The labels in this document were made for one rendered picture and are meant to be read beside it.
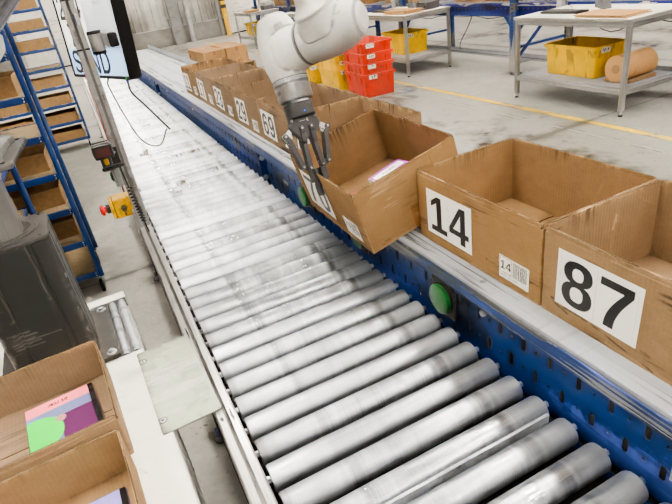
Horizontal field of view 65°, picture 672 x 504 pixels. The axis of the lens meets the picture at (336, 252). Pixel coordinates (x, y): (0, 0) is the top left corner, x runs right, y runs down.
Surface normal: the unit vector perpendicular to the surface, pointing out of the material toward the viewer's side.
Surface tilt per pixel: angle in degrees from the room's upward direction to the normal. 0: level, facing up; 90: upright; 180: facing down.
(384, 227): 91
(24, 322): 90
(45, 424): 0
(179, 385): 0
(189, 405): 0
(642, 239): 89
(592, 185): 90
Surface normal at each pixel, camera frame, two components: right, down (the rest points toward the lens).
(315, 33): -0.37, 0.69
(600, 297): -0.89, 0.32
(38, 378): 0.50, 0.33
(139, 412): -0.15, -0.87
